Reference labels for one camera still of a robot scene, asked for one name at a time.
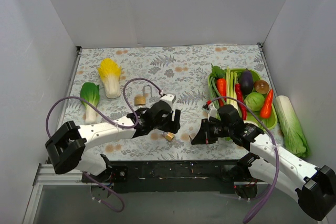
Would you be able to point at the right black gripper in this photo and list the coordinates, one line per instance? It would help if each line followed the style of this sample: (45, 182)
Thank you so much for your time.
(205, 131)

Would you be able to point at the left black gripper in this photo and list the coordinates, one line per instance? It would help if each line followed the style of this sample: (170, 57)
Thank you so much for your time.
(172, 121)

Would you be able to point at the small brass padlock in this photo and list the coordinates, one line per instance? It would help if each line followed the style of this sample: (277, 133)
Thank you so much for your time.
(168, 136)

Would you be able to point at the large brass long-shackle padlock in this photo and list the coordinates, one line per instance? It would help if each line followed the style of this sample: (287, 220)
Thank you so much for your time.
(140, 99)

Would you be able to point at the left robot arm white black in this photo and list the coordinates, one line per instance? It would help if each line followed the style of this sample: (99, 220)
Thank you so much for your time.
(68, 147)

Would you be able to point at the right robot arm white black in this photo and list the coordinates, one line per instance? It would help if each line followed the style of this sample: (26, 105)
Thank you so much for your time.
(312, 187)

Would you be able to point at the green long beans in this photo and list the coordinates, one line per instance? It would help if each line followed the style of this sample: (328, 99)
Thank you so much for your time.
(213, 92)

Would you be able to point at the red chili pepper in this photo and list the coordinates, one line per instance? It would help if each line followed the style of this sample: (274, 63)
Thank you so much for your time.
(240, 101)

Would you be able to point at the orange red pepper left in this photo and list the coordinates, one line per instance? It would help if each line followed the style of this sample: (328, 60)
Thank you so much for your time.
(221, 87)

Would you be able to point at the floral table cloth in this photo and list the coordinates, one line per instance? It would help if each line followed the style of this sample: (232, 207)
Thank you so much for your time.
(182, 71)

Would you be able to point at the round green cabbage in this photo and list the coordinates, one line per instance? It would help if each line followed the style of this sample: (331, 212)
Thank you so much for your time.
(254, 101)

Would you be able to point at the green plastic basket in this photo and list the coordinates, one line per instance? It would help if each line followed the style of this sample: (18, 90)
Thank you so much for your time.
(253, 117)

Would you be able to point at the white green scallions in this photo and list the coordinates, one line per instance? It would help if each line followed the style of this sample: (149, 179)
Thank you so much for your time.
(231, 80)

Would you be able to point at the green spinach leaves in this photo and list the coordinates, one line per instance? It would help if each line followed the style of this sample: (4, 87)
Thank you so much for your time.
(216, 72)

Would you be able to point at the yellow napa cabbage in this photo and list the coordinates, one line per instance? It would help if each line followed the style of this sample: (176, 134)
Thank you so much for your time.
(109, 73)

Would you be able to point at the orange carrot pepper right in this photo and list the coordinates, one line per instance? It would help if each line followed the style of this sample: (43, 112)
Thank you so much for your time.
(266, 109)

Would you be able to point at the purple eggplant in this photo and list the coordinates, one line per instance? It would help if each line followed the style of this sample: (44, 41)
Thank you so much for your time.
(246, 82)

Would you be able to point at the green bok choy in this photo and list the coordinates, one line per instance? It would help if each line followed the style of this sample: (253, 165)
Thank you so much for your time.
(90, 92)

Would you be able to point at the brown mushroom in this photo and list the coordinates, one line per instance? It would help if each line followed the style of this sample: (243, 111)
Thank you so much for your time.
(261, 86)

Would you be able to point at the large green napa cabbage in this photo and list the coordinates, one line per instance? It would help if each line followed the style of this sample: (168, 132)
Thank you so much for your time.
(294, 138)

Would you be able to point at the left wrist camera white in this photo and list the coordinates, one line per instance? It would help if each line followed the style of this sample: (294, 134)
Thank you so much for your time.
(169, 98)

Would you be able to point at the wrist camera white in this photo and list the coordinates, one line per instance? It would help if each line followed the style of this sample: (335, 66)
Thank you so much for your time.
(169, 98)
(210, 109)

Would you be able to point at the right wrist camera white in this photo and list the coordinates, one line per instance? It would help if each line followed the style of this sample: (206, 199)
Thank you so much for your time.
(210, 109)

